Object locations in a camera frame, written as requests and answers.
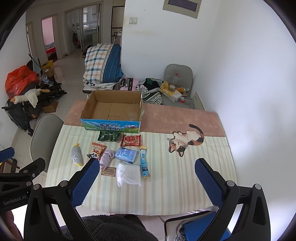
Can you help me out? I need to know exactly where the grey floor chair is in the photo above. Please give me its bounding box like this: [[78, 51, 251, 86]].
[[162, 64, 194, 109]]

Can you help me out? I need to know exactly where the beige wall panel box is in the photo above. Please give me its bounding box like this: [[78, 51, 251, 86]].
[[163, 0, 202, 19]]

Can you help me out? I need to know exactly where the white goose plush toy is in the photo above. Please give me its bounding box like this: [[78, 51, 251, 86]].
[[10, 88, 50, 108]]

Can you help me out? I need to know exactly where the red snack packet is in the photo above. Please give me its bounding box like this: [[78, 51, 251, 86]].
[[120, 135, 142, 148]]

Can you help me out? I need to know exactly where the yellow plastic bag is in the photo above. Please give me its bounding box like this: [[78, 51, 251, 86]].
[[160, 81, 175, 96]]

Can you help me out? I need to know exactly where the small brown cardboard box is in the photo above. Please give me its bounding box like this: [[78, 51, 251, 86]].
[[43, 99, 58, 113]]

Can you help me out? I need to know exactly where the orange sunflower seed bag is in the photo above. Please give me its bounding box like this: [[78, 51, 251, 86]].
[[87, 142, 107, 160]]

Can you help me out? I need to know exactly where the blue seat with white frame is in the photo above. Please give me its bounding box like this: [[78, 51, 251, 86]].
[[164, 210, 232, 241]]

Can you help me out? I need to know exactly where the plaid folded quilt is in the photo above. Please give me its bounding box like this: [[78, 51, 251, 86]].
[[83, 44, 124, 83]]

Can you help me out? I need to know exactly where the dark fleece clothing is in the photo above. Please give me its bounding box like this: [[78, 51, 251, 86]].
[[60, 214, 159, 241]]

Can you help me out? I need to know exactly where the striped table mat with cat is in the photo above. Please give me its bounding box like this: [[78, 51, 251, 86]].
[[45, 100, 238, 217]]

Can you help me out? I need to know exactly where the grey chair beside table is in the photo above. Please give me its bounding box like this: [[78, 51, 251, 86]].
[[30, 113, 64, 172]]

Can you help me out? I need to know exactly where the white soft mask bundle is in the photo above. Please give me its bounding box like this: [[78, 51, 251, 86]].
[[116, 162, 142, 187]]

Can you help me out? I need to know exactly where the silver yellow snack bag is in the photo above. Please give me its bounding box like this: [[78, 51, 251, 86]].
[[71, 143, 84, 166]]

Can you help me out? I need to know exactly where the green seaweed snack bag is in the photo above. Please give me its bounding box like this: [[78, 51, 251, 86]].
[[97, 131, 121, 142]]

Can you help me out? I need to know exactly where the black stroller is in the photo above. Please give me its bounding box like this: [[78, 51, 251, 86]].
[[1, 82, 67, 136]]

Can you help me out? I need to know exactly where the orange plastic bag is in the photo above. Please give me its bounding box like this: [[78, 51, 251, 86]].
[[5, 65, 39, 99]]

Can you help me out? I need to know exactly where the blue yellow long packet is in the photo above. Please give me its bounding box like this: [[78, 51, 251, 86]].
[[139, 147, 151, 179]]

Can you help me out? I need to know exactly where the yellow cardboard box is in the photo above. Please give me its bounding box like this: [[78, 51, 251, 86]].
[[41, 60, 55, 77]]

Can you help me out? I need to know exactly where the lilac soft cloth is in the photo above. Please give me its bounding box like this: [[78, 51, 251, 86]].
[[99, 150, 115, 169]]

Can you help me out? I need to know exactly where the clear plastic bottle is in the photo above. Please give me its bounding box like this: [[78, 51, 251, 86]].
[[171, 73, 179, 86]]

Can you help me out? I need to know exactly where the blue tissue pack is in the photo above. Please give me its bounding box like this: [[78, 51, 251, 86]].
[[115, 148, 138, 164]]

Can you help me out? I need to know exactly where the black white patterned bag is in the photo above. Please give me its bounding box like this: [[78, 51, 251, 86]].
[[135, 78, 163, 105]]

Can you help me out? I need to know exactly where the white wall switch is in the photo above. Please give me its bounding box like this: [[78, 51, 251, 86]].
[[129, 17, 138, 25]]

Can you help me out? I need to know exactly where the pink suitcase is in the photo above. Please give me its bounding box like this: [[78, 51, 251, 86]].
[[119, 77, 139, 91]]

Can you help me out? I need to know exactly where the cardboard milk box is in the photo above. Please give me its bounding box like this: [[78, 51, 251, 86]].
[[80, 90, 144, 133]]

